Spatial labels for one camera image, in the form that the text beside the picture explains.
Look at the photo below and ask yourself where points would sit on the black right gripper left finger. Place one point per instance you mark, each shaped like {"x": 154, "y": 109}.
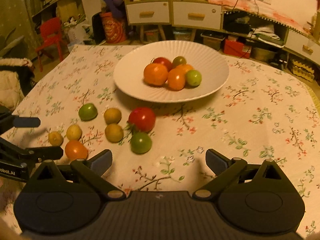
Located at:
{"x": 89, "y": 172}

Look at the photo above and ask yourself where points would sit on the white ribbed plate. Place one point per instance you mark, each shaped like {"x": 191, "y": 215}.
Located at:
{"x": 128, "y": 73}

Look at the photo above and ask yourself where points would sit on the large red tomato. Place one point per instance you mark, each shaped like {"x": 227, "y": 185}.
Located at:
{"x": 143, "y": 119}

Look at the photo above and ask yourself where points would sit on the red plastic chair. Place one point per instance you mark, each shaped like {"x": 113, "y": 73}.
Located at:
{"x": 51, "y": 34}

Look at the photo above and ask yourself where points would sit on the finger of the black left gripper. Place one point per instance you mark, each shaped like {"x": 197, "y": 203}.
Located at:
{"x": 8, "y": 120}
{"x": 44, "y": 153}

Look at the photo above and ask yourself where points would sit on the green tomato left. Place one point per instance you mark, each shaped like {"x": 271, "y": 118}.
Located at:
{"x": 88, "y": 112}

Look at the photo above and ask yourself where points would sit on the left white drawer cabinet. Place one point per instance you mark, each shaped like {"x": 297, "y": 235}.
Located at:
{"x": 144, "y": 14}

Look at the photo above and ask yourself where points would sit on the wooden bookshelf by window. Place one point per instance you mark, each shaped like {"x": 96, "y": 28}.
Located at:
{"x": 64, "y": 9}

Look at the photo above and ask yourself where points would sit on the red orange bucket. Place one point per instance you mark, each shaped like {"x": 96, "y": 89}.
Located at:
{"x": 115, "y": 29}

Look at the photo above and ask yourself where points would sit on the red tomato in plate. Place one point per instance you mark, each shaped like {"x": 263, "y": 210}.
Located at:
{"x": 164, "y": 61}

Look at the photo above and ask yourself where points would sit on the green tomato near red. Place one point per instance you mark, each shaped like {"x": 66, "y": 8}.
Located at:
{"x": 140, "y": 143}

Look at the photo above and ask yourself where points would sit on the white drawer cabinet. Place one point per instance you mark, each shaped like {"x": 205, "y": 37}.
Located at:
{"x": 144, "y": 14}
{"x": 196, "y": 15}

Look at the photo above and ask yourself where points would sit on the large orange fruit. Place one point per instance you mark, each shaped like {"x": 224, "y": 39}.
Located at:
{"x": 155, "y": 74}

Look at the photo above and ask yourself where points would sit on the floral tablecloth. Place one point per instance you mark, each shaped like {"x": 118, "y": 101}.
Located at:
{"x": 260, "y": 113}

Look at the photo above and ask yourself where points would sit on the clear storage box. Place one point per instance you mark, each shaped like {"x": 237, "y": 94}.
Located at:
{"x": 183, "y": 35}

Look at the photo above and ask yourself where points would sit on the olive green tomato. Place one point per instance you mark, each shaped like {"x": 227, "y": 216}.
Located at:
{"x": 178, "y": 61}

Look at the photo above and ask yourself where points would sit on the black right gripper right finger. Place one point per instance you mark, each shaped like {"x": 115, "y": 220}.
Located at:
{"x": 227, "y": 171}

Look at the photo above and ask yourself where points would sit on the middle white drawer cabinet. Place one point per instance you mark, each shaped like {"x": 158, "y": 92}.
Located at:
{"x": 196, "y": 15}

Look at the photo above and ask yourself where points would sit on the egg carton tray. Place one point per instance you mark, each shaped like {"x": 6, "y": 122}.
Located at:
{"x": 302, "y": 70}

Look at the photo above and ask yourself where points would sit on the purple plush toy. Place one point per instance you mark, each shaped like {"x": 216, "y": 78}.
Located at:
{"x": 115, "y": 7}

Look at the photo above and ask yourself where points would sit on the orange mandarin in plate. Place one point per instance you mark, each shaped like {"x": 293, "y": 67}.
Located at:
{"x": 185, "y": 67}

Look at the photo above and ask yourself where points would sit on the fluffy beige blanket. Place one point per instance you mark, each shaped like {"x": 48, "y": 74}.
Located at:
{"x": 16, "y": 81}

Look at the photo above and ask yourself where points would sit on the brown longan upper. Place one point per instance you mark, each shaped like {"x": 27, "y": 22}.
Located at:
{"x": 112, "y": 116}

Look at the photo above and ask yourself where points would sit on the yellow round fruit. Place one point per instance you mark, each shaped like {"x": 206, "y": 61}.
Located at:
{"x": 74, "y": 132}

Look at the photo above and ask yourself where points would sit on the small green fruit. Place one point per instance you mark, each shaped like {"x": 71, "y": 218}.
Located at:
{"x": 193, "y": 78}

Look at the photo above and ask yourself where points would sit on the orange tomato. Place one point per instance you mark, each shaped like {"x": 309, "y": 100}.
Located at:
{"x": 75, "y": 150}
{"x": 176, "y": 79}

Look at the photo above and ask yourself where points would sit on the red box under shelf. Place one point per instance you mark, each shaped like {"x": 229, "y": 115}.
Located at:
{"x": 236, "y": 48}

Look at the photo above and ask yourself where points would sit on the yellow lemon fruit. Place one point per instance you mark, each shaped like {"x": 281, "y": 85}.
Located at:
{"x": 55, "y": 138}

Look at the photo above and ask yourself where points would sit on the pink cloth on shelf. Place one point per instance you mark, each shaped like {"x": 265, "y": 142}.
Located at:
{"x": 258, "y": 8}

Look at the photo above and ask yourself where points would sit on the long low tv shelf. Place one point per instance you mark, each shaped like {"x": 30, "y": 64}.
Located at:
{"x": 273, "y": 33}

